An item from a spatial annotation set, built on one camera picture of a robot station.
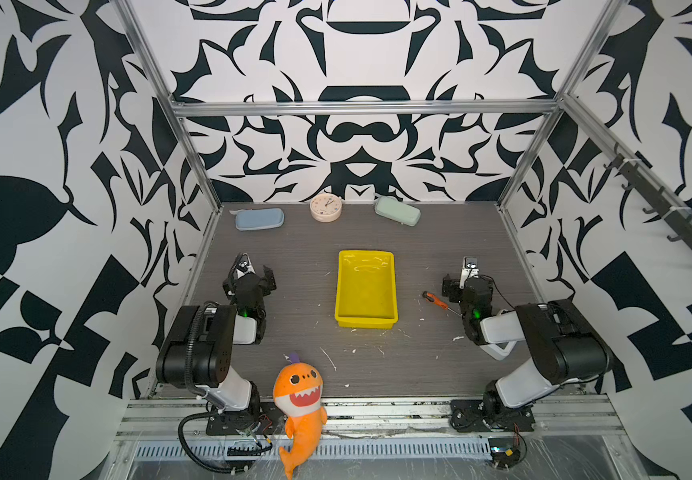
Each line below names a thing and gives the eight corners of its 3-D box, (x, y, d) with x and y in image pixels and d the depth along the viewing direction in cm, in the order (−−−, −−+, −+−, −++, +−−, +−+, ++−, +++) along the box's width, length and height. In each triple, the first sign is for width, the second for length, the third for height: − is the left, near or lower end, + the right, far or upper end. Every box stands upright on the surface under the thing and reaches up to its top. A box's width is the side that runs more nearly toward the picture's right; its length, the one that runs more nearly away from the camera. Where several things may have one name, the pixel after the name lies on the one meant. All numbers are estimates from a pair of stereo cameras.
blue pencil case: (235, 230, 115) (233, 224, 112) (240, 213, 120) (238, 207, 117) (282, 230, 115) (280, 224, 112) (285, 214, 120) (283, 207, 117)
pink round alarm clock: (309, 222, 116) (308, 217, 114) (312, 198, 124) (311, 193, 122) (342, 222, 116) (342, 217, 114) (342, 198, 124) (342, 193, 122)
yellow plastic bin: (335, 329, 91) (335, 318, 85) (337, 263, 107) (337, 249, 100) (397, 329, 91) (400, 318, 85) (390, 263, 107) (392, 249, 100)
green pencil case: (370, 211, 119) (370, 207, 118) (379, 198, 124) (379, 194, 122) (415, 228, 114) (416, 224, 112) (422, 214, 119) (424, 210, 117)
